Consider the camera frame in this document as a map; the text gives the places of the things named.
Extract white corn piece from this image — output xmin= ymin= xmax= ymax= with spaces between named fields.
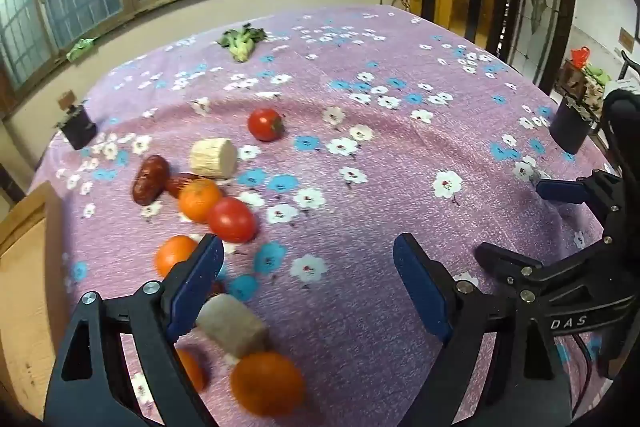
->
xmin=195 ymin=294 xmax=268 ymax=359
xmin=189 ymin=138 xmax=238 ymax=179

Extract cluttered side table right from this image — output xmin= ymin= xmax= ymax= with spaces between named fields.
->
xmin=554 ymin=46 xmax=639 ymax=124

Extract small red tomato far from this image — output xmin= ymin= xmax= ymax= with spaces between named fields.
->
xmin=247 ymin=108 xmax=285 ymax=142

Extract dark cylinder clamp right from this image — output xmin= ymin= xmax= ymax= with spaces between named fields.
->
xmin=549 ymin=96 xmax=592 ymax=155

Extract green leafy vegetable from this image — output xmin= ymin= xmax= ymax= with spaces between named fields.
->
xmin=218 ymin=23 xmax=267 ymax=63

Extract large red date far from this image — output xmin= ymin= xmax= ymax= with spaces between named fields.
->
xmin=131 ymin=155 xmax=170 ymax=206

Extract green cloth on windowsill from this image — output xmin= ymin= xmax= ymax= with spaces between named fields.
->
xmin=66 ymin=38 xmax=96 ymax=63

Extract orange mandarin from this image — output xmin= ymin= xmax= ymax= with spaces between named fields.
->
xmin=230 ymin=351 xmax=306 ymax=417
xmin=176 ymin=348 xmax=207 ymax=393
xmin=178 ymin=179 xmax=224 ymax=225
xmin=154 ymin=235 xmax=198 ymax=277

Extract red tomato near oranges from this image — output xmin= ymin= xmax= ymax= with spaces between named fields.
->
xmin=207 ymin=197 xmax=258 ymax=244

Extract purple floral tablecloth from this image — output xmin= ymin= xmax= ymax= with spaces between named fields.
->
xmin=35 ymin=6 xmax=608 ymax=426

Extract shallow cardboard box tray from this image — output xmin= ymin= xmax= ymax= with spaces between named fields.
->
xmin=0 ymin=182 xmax=70 ymax=418

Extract black clamp with wooden knob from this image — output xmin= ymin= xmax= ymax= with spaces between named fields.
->
xmin=56 ymin=91 xmax=98 ymax=150

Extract small red date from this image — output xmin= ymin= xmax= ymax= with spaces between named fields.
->
xmin=165 ymin=172 xmax=198 ymax=199

